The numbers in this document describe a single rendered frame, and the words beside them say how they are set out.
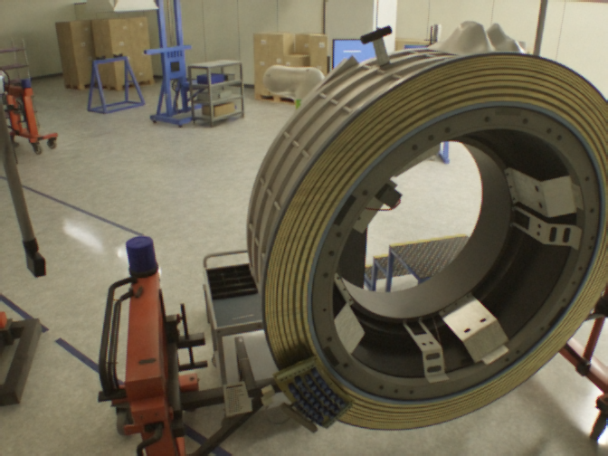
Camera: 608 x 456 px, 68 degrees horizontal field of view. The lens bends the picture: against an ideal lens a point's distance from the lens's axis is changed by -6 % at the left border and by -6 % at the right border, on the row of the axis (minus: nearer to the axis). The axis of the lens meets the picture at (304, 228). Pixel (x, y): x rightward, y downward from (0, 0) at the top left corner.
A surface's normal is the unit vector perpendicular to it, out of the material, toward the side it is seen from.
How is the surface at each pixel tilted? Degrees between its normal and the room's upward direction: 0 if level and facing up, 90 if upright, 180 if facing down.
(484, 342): 61
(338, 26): 90
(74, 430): 0
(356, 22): 90
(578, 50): 90
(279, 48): 90
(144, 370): 0
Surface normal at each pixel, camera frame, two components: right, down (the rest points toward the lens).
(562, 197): -0.24, 0.63
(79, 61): 0.82, 0.25
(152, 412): 0.28, 0.42
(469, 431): 0.00, -0.90
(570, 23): -0.57, 0.36
